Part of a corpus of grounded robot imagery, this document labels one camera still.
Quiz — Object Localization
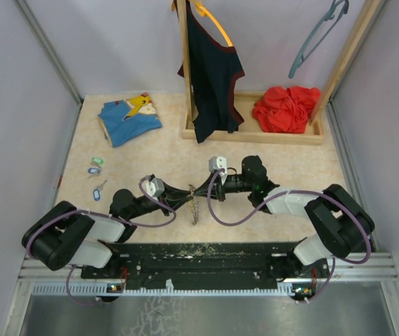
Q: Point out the red crumpled cloth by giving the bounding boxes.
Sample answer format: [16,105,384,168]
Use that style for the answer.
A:
[251,86,321,134]

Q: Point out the teal clothes hanger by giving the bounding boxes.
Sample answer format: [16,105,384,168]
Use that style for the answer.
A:
[288,0,350,79]

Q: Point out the blue key tag with key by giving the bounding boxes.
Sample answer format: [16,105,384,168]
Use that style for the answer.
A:
[92,180,108,202]

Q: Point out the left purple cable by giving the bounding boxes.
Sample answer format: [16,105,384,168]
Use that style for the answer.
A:
[26,176,178,307]

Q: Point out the blue pikachu shirt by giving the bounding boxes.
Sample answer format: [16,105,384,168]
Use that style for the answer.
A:
[97,92,162,148]

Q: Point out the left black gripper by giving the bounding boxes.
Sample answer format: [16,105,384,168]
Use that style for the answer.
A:
[127,181,193,220]

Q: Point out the wooden clothes rack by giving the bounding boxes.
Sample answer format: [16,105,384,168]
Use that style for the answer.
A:
[171,1,383,145]

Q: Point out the blue key tag upper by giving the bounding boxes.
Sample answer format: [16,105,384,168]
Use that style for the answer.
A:
[87,167,102,175]

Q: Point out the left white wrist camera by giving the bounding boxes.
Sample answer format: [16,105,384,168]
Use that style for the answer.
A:
[139,176,165,199]

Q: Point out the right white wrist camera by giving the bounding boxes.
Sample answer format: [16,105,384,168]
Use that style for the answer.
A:
[208,156,228,173]

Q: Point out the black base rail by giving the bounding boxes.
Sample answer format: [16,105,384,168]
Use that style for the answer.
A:
[81,242,329,291]

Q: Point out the dark navy tank top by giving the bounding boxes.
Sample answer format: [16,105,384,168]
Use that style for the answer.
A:
[185,1,245,144]

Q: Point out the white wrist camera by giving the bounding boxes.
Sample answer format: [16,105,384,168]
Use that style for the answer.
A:
[139,176,165,199]
[208,156,228,173]

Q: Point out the metal key organizer ring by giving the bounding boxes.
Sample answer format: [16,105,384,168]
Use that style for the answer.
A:
[188,183,202,227]

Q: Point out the green key tag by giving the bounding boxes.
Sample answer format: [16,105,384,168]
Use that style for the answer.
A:
[91,157,104,165]

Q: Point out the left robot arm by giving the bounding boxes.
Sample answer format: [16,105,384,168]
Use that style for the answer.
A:
[21,176,193,278]

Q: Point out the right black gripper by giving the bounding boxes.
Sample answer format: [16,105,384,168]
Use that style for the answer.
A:
[194,172,254,202]

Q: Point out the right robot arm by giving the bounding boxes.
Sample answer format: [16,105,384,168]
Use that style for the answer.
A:
[205,155,375,277]

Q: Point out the orange clothes hanger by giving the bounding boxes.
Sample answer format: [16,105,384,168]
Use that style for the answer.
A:
[190,0,234,47]

